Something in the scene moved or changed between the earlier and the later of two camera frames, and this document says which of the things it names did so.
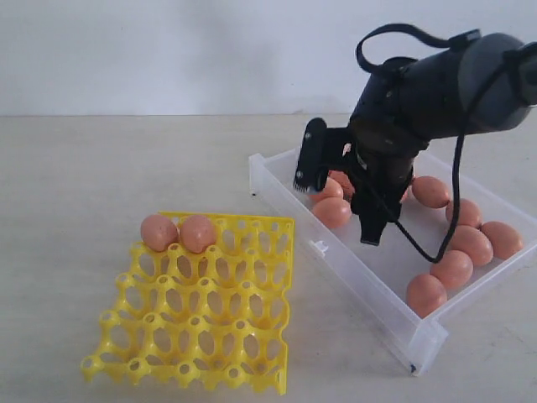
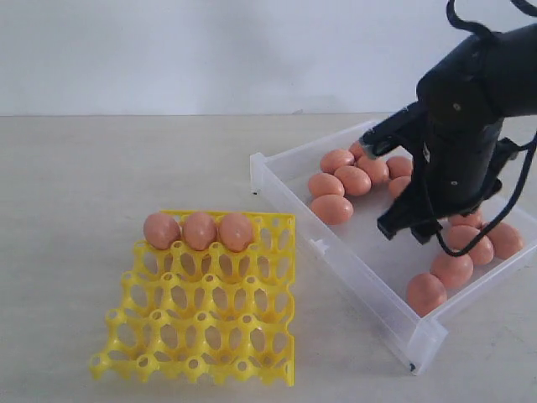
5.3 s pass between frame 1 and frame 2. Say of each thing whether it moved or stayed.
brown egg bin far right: stayed
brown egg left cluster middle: stayed
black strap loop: moved
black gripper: moved
